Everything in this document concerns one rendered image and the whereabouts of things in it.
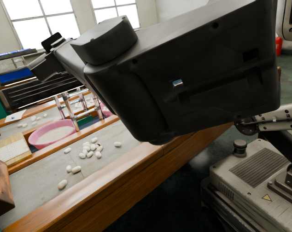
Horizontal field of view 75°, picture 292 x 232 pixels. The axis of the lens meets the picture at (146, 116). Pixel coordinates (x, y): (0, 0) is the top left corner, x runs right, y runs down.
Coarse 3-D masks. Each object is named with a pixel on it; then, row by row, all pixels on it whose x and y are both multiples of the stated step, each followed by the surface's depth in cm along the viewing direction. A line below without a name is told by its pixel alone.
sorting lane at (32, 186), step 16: (112, 128) 106; (80, 144) 97; (96, 144) 95; (112, 144) 92; (128, 144) 90; (48, 160) 89; (64, 160) 87; (80, 160) 85; (96, 160) 83; (112, 160) 81; (16, 176) 83; (32, 176) 81; (48, 176) 79; (64, 176) 77; (80, 176) 76; (16, 192) 74; (32, 192) 72; (48, 192) 71; (16, 208) 67; (32, 208) 66
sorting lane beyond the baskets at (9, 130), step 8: (88, 96) 163; (64, 104) 155; (72, 104) 152; (48, 112) 145; (56, 112) 143; (64, 112) 140; (24, 120) 140; (40, 120) 134; (48, 120) 132; (0, 128) 133; (8, 128) 131; (16, 128) 129; (24, 128) 126; (0, 136) 122; (8, 136) 120
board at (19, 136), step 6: (6, 138) 109; (12, 138) 108; (18, 138) 107; (0, 144) 104; (6, 144) 103; (18, 156) 90; (24, 156) 89; (30, 156) 90; (6, 162) 87; (12, 162) 86
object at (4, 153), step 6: (12, 144) 101; (18, 144) 100; (24, 144) 99; (0, 150) 98; (6, 150) 97; (12, 150) 96; (18, 150) 95; (24, 150) 94; (0, 156) 92; (6, 156) 92; (12, 156) 91
